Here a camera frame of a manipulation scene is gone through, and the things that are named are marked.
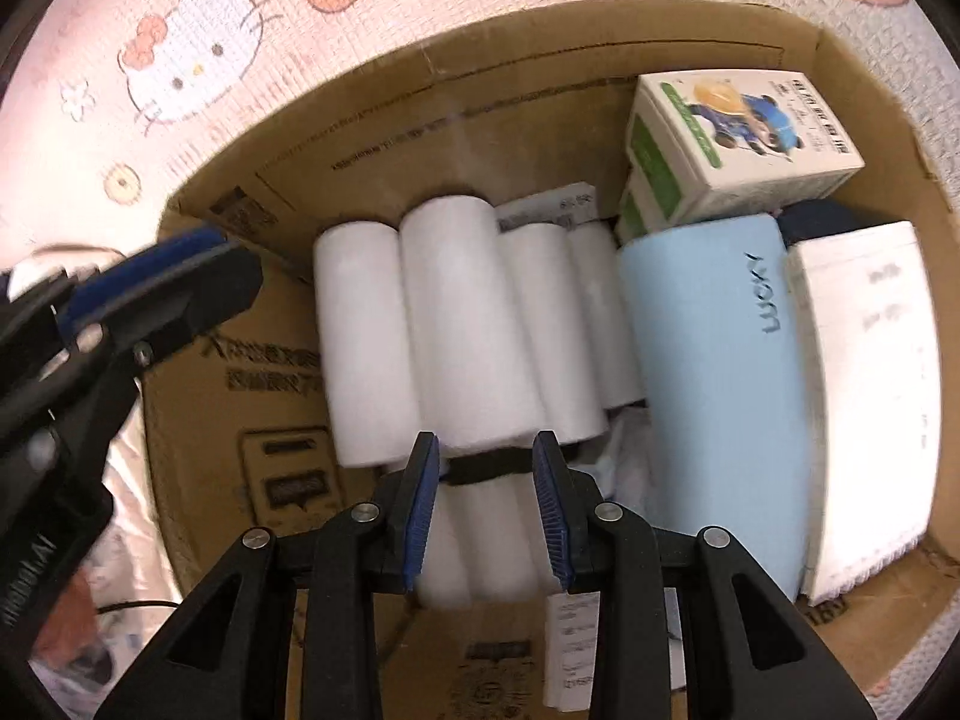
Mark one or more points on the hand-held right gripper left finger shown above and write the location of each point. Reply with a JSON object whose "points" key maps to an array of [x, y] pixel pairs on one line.
{"points": [[421, 517]]}

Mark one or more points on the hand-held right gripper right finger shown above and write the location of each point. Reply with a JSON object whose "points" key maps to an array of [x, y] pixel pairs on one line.
{"points": [[551, 517]]}

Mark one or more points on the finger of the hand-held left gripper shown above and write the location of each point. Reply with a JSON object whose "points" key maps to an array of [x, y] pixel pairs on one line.
{"points": [[135, 262], [195, 300]]}

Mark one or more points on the white cardboard tube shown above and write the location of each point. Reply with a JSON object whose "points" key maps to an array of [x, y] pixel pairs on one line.
{"points": [[364, 345], [611, 330], [465, 330], [559, 345]]}

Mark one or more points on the brown cardboard box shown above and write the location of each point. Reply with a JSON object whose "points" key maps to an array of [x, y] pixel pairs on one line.
{"points": [[360, 135]]}

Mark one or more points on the white paper roll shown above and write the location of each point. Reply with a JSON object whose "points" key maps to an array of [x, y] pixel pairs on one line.
{"points": [[450, 547], [502, 540]]}

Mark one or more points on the white paper tag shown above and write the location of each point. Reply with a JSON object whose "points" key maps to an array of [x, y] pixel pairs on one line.
{"points": [[570, 652]]}

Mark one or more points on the light blue case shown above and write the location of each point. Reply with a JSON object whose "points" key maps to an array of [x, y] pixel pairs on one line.
{"points": [[712, 405]]}

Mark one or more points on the white paper label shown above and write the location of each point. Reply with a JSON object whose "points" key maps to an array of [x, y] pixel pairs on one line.
{"points": [[547, 206]]}

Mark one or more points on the green and white carton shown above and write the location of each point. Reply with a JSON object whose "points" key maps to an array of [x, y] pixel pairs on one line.
{"points": [[637, 214], [750, 165]]}

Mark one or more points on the white textured pack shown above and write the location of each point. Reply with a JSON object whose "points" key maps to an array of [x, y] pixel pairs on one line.
{"points": [[862, 405]]}

